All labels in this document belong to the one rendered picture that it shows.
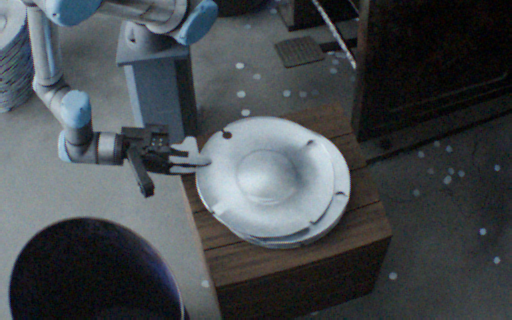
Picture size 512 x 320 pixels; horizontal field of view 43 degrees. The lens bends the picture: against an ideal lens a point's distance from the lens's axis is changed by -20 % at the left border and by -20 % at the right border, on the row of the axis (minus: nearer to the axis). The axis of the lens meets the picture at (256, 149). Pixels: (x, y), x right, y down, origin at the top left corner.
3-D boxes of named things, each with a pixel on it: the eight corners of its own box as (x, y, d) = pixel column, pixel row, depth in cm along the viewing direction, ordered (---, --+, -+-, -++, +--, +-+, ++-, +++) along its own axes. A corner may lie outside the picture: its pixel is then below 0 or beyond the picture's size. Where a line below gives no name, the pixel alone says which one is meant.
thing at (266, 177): (361, 185, 164) (362, 183, 163) (258, 262, 153) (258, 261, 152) (273, 97, 175) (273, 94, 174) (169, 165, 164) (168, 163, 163)
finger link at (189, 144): (213, 134, 164) (170, 132, 164) (211, 158, 161) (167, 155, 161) (213, 143, 167) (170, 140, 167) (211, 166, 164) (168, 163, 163)
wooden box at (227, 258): (227, 334, 183) (216, 287, 154) (186, 217, 204) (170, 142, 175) (372, 292, 189) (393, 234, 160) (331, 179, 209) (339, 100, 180)
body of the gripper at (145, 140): (171, 123, 165) (119, 121, 164) (167, 157, 160) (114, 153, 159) (172, 144, 171) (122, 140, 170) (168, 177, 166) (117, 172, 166)
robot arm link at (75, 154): (55, 145, 158) (60, 168, 164) (96, 149, 158) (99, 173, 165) (61, 119, 163) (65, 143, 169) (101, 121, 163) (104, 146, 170)
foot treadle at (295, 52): (285, 79, 215) (285, 67, 210) (273, 54, 220) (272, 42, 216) (449, 41, 224) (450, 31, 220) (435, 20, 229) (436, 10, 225)
